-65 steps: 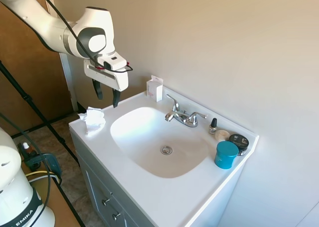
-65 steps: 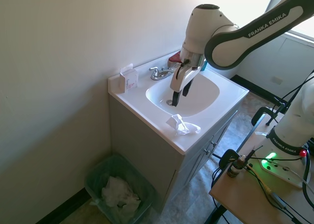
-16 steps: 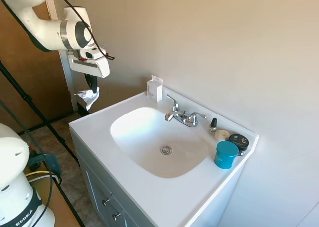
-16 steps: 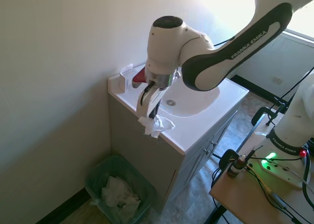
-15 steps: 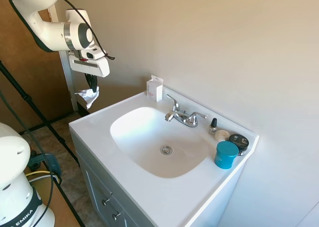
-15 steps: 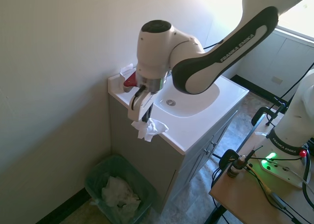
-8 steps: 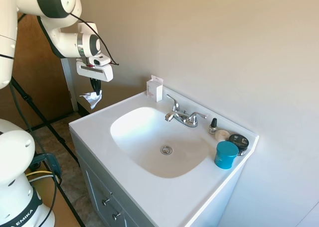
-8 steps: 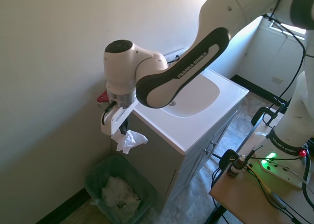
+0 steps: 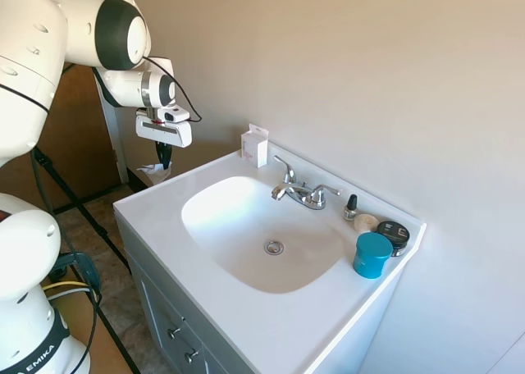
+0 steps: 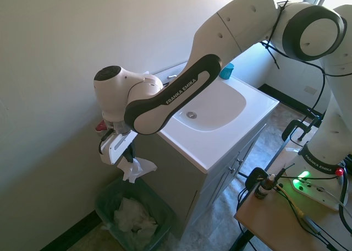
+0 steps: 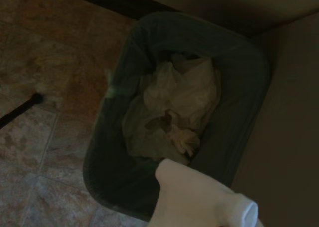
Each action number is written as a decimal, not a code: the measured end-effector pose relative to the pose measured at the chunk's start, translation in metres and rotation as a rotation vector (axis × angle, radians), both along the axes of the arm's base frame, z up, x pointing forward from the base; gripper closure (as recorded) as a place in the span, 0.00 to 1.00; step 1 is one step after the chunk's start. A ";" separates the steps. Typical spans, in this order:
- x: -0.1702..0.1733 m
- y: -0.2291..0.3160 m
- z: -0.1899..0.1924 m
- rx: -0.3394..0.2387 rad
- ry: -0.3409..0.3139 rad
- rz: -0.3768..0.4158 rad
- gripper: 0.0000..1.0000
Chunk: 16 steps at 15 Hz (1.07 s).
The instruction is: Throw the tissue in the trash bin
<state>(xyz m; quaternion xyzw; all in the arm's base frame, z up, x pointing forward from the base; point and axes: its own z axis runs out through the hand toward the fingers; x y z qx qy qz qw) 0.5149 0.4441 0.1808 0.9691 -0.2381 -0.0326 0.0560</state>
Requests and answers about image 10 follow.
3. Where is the yellow cable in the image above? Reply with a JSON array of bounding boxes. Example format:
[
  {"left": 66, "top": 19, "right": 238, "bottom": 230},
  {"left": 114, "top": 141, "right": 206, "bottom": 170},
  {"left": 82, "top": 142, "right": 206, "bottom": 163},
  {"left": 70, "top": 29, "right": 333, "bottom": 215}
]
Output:
[{"left": 274, "top": 187, "right": 306, "bottom": 222}]

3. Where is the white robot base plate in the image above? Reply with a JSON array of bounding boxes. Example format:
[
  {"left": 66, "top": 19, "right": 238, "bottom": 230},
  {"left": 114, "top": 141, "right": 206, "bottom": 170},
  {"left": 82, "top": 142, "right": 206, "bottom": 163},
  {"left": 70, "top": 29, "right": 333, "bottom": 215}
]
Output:
[{"left": 290, "top": 176, "right": 342, "bottom": 212}]

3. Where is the white ceramic sink basin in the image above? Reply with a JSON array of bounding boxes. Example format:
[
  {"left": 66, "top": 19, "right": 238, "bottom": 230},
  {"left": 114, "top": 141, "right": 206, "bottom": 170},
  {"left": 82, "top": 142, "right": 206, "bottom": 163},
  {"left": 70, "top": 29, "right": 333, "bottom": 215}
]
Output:
[{"left": 152, "top": 75, "right": 280, "bottom": 173}]

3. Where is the brown dropper bottle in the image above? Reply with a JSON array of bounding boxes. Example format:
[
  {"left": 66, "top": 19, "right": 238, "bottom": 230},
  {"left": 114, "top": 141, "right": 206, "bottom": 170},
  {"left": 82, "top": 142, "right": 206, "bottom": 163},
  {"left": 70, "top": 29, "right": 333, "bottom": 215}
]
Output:
[{"left": 254, "top": 173, "right": 277, "bottom": 200}]

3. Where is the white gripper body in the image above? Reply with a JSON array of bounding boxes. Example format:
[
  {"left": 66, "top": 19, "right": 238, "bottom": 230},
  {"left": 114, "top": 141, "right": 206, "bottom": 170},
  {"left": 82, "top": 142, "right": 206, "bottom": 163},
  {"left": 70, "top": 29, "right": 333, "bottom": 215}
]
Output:
[{"left": 98, "top": 131, "right": 138, "bottom": 166}]

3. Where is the wooden table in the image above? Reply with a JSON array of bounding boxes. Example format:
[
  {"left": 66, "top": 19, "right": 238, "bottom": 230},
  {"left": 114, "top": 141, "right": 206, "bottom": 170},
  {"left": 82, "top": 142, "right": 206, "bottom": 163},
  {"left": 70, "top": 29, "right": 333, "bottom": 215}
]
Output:
[{"left": 233, "top": 140, "right": 352, "bottom": 251}]

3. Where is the black table clamp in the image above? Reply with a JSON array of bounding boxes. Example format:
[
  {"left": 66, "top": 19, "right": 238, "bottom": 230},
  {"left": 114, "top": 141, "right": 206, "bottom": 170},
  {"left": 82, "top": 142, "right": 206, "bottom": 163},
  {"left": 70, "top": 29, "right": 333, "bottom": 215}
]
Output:
[{"left": 281, "top": 115, "right": 323, "bottom": 142}]

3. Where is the blue plastic cup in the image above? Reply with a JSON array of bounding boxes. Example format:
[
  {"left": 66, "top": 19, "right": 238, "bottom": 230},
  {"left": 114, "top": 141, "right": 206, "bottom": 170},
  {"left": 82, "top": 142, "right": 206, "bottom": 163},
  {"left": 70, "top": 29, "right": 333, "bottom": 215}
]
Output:
[{"left": 219, "top": 63, "right": 235, "bottom": 81}]

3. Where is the white tissue pile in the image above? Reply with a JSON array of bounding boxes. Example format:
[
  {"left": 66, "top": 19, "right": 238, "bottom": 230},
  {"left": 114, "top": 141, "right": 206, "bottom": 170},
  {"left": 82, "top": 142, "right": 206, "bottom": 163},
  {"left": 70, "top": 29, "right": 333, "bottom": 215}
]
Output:
[{"left": 113, "top": 197, "right": 160, "bottom": 234}]

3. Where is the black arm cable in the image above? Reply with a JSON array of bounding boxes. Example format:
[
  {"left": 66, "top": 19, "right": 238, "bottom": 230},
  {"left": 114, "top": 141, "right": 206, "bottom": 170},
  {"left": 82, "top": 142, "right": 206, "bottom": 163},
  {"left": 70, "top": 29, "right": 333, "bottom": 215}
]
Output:
[{"left": 260, "top": 0, "right": 352, "bottom": 123}]

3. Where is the dark green trash bin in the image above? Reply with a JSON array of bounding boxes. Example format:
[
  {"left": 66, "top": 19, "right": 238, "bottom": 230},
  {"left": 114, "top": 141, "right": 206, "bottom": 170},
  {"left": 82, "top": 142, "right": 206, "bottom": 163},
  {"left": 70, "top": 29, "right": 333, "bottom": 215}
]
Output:
[{"left": 95, "top": 176, "right": 177, "bottom": 251}]

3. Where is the black baseboard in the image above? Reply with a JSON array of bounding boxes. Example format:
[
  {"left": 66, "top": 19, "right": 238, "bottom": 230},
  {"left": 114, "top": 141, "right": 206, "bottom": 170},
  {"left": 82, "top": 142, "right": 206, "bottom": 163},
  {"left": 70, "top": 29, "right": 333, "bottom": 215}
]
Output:
[
  {"left": 257, "top": 83, "right": 328, "bottom": 114},
  {"left": 37, "top": 209, "right": 103, "bottom": 251}
]

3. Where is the grey vanity cabinet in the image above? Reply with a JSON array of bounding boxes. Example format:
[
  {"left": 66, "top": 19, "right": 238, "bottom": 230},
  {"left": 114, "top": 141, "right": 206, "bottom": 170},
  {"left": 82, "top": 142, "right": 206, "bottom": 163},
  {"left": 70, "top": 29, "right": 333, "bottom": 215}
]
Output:
[{"left": 134, "top": 123, "right": 268, "bottom": 240}]

